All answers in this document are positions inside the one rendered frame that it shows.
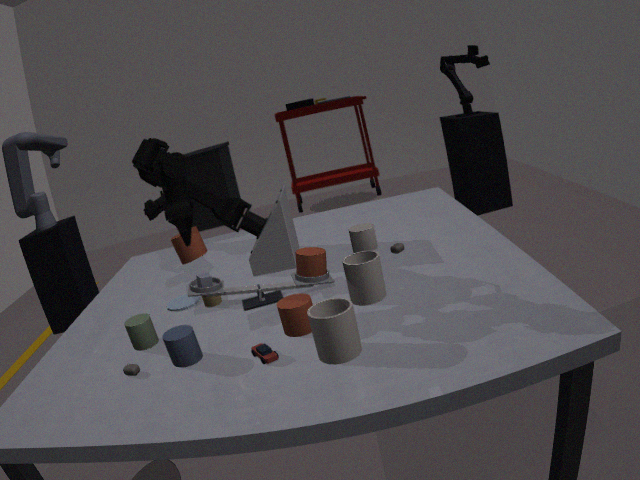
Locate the small red toy truck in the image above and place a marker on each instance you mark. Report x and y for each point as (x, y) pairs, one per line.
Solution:
(264, 353)

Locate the brown cylinder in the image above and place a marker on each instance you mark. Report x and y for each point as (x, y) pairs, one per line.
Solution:
(190, 253)
(311, 262)
(293, 313)

